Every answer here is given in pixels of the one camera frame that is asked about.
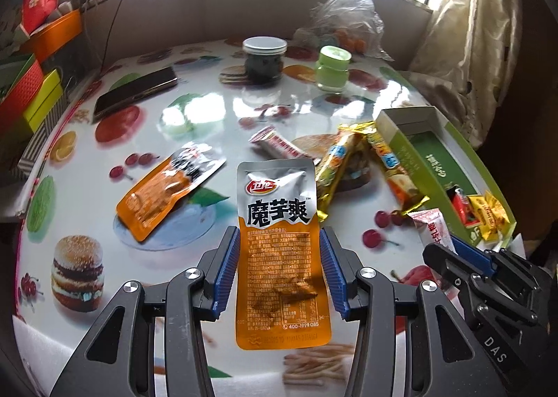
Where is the black smartphone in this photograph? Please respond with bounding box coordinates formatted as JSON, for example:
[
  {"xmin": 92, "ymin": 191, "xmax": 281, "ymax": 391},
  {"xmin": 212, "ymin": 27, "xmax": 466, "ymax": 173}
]
[{"xmin": 93, "ymin": 67, "xmax": 178, "ymax": 122}]

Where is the pink white candy wrapper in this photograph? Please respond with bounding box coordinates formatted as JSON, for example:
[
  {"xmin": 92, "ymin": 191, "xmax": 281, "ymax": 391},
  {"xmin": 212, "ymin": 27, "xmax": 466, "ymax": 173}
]
[{"xmin": 408, "ymin": 208, "xmax": 456, "ymax": 253}]

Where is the green white cardboard box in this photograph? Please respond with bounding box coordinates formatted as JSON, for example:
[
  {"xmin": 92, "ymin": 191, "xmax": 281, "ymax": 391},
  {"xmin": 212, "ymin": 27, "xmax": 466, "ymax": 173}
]
[{"xmin": 376, "ymin": 106, "xmax": 516, "ymax": 249}]

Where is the red white nougat candy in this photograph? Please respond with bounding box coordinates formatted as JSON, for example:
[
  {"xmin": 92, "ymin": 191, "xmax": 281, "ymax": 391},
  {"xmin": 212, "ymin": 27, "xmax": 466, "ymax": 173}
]
[{"xmin": 249, "ymin": 126, "xmax": 320, "ymax": 165}]

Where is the green glass jar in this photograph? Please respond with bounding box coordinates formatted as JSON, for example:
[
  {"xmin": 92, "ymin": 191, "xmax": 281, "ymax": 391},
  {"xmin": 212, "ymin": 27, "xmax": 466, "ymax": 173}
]
[{"xmin": 315, "ymin": 45, "xmax": 352, "ymax": 93}]

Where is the yellow candy packet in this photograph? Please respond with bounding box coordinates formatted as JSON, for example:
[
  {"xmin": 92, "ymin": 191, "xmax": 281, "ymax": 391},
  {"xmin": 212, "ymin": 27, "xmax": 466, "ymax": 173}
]
[{"xmin": 467, "ymin": 190, "xmax": 512, "ymax": 243}]

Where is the dark jar white lid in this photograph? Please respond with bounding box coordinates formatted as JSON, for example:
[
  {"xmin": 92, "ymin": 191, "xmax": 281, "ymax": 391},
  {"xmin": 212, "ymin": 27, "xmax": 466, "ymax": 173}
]
[{"xmin": 242, "ymin": 36, "xmax": 287, "ymax": 84}]

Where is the black white striped box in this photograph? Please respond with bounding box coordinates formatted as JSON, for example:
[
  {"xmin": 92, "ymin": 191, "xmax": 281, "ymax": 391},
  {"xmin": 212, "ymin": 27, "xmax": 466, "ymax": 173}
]
[{"xmin": 14, "ymin": 94, "xmax": 69, "ymax": 181}]

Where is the gold rice stick snack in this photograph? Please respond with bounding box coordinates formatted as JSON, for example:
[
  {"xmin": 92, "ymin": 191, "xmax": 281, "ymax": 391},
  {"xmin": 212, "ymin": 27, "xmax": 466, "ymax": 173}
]
[
  {"xmin": 315, "ymin": 125, "xmax": 372, "ymax": 221},
  {"xmin": 363, "ymin": 121, "xmax": 429, "ymax": 216}
]

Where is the red small snack packet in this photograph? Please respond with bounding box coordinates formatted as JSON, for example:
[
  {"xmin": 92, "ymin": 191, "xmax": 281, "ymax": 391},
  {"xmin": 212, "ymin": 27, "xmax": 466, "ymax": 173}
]
[{"xmin": 446, "ymin": 185, "xmax": 477, "ymax": 226}]

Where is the orange silver konjac pouch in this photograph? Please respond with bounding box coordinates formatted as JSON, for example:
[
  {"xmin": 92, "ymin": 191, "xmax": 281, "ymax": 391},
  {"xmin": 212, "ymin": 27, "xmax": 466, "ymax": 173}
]
[{"xmin": 235, "ymin": 158, "xmax": 331, "ymax": 351}]

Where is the clear plastic bag with fruit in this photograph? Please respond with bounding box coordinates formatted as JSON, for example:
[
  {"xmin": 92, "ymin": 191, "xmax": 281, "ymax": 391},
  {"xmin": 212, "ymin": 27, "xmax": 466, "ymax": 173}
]
[{"xmin": 292, "ymin": 0, "xmax": 393, "ymax": 62}]

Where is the floral beige curtain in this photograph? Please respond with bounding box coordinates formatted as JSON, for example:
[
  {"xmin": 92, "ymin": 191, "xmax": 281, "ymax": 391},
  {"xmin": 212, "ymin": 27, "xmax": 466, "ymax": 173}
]
[{"xmin": 404, "ymin": 0, "xmax": 522, "ymax": 148}]

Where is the red box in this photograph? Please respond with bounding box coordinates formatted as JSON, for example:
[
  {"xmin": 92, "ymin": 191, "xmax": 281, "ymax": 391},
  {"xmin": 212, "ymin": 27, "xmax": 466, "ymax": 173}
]
[{"xmin": 1, "ymin": 54, "xmax": 44, "ymax": 135}]

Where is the yellow green box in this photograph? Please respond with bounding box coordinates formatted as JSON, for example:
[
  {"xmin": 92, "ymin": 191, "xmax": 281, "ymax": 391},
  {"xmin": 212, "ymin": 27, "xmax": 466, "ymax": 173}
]
[{"xmin": 14, "ymin": 70, "xmax": 63, "ymax": 137}]

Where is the orange box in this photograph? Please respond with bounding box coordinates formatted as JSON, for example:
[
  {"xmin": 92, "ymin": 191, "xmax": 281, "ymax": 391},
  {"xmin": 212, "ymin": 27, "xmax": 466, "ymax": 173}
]
[{"xmin": 18, "ymin": 10, "xmax": 83, "ymax": 63}]

